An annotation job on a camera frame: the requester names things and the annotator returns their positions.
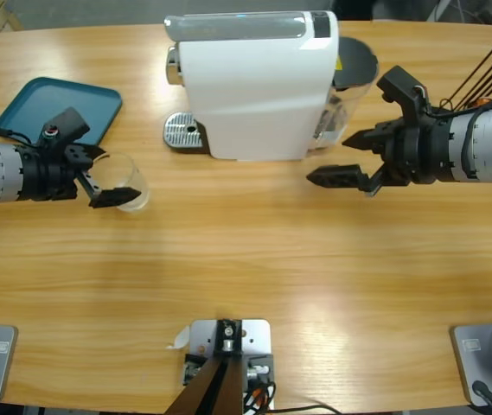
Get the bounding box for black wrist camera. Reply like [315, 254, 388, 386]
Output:
[376, 65, 431, 126]
[37, 106, 92, 149]

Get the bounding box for white metal frame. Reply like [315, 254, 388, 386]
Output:
[427, 0, 453, 22]

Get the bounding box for white capsule coffee machine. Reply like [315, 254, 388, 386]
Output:
[165, 10, 340, 163]

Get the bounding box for black power cable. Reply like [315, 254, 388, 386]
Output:
[271, 404, 344, 415]

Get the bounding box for orange cable connector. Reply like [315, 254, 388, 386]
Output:
[245, 384, 275, 410]

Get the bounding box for grey coffee machine lever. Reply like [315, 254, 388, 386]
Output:
[163, 11, 308, 42]

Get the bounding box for black capsule holder with rods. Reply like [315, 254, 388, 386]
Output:
[438, 28, 492, 110]

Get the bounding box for clear glass cup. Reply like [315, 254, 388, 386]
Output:
[93, 151, 150, 213]

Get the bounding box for teal plastic tray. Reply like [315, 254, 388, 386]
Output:
[0, 76, 124, 147]

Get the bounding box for metal drip tray grate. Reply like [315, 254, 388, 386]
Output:
[162, 111, 210, 155]

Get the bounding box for black bracket with bolts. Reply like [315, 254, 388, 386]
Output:
[183, 352, 275, 386]

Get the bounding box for clear water tank dark lid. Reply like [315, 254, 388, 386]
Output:
[310, 36, 380, 156]

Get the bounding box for white tape scrap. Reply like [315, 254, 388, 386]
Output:
[166, 326, 191, 350]

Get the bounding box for dark brown camera post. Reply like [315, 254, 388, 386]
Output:
[163, 318, 245, 415]

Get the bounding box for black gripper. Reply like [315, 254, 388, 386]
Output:
[305, 114, 455, 198]
[15, 144, 143, 209]

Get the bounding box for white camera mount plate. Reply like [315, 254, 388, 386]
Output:
[188, 318, 272, 411]

